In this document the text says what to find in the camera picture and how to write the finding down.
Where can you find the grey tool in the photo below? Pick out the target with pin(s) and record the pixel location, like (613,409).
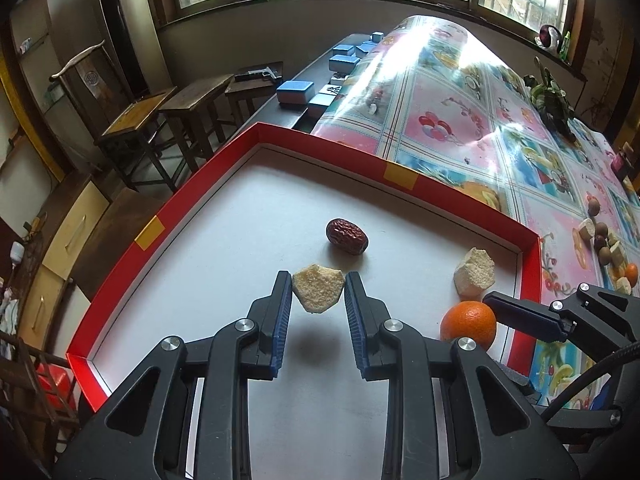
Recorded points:
(257,74)

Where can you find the small orange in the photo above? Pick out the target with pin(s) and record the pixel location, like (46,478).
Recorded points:
(631,273)

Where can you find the printed plastic tablecloth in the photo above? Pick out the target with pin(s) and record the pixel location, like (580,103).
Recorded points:
(440,90)

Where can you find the large orange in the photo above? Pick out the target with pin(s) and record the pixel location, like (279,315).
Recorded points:
(465,322)

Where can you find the wooden chair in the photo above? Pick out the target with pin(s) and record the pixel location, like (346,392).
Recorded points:
(132,120)

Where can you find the red jujube date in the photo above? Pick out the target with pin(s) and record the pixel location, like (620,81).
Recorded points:
(347,236)

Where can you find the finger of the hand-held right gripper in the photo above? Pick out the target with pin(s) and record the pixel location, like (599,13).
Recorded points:
(530,317)
(600,420)

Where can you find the green bottle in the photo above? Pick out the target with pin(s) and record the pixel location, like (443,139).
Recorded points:
(566,45)

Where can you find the cream drawer cabinet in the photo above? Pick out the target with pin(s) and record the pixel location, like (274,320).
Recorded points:
(70,240)

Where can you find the group of blue mahjong tiles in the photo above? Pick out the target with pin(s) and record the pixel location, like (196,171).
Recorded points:
(295,91)

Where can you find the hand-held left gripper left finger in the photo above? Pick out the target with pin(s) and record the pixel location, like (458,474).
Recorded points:
(280,320)

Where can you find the tall wooden wardrobe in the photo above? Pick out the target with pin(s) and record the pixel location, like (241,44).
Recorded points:
(65,15)

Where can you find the dark wooden stool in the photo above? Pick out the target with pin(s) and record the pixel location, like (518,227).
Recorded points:
(250,90)
(192,97)

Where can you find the red-rimmed white tray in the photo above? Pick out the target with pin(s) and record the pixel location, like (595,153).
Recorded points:
(225,260)

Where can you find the dark green leafy vegetable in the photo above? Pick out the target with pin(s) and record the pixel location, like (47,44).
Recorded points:
(550,97)

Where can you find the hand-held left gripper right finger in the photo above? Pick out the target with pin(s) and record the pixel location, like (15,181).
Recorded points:
(357,330)

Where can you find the dark jar with red label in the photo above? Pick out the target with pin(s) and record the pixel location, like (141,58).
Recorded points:
(622,162)

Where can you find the red and white bag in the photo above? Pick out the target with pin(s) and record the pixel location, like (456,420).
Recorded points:
(549,37)

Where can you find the red plastic stool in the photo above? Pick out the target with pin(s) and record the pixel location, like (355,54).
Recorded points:
(55,385)

